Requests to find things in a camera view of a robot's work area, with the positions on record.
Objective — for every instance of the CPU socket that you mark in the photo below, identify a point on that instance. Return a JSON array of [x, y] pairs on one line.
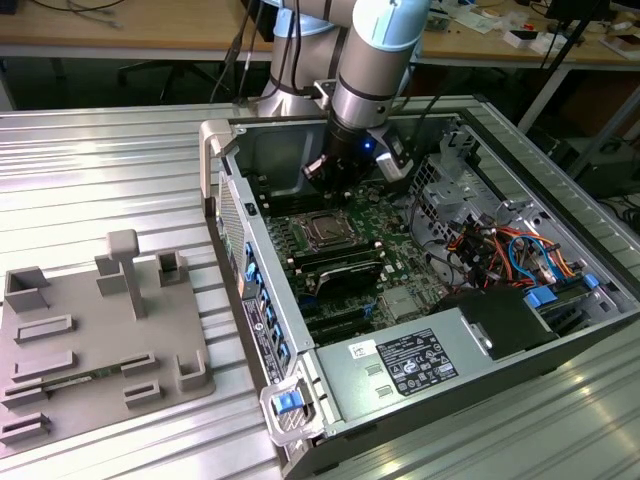
[[300, 222]]

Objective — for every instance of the graphics card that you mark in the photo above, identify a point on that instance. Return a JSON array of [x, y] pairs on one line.
[[350, 280]]

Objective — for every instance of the silver perforated disk bay cage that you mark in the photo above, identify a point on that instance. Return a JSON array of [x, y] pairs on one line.
[[450, 192]]

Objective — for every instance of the grey metal PC case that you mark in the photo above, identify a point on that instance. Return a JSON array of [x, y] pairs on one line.
[[475, 400]]

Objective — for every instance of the grey plastic parts rack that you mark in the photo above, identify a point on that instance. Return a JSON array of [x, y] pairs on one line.
[[100, 320]]

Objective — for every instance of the green motherboard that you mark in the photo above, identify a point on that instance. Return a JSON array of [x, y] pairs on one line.
[[400, 270]]

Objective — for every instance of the blue case latch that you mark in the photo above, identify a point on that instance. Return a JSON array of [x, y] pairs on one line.
[[285, 402]]

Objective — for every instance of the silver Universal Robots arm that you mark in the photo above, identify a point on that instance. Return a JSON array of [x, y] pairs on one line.
[[372, 70]]

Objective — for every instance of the small white box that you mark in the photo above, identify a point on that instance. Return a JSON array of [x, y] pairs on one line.
[[515, 42]]

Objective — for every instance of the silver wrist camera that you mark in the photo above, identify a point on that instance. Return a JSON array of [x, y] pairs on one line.
[[392, 165]]

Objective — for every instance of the wooden office desk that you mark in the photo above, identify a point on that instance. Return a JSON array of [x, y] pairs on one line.
[[150, 25], [475, 47]]

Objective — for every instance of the silver CPU with green rim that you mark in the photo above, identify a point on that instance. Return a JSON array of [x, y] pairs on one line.
[[327, 228]]

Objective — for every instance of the green RAM stick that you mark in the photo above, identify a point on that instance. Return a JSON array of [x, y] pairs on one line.
[[82, 377]]

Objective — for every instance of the black expansion slot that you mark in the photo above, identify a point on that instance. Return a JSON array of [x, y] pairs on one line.
[[335, 320], [342, 334]]

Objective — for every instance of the black plastic shroud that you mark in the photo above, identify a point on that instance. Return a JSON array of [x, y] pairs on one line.
[[500, 315]]

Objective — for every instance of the small dark wrist camera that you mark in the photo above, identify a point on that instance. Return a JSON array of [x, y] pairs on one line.
[[315, 169]]

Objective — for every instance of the silver chipset heatsink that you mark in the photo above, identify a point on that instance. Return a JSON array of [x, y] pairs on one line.
[[400, 302]]

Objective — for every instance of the silver power supply with label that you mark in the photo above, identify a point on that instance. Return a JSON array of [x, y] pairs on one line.
[[345, 380]]

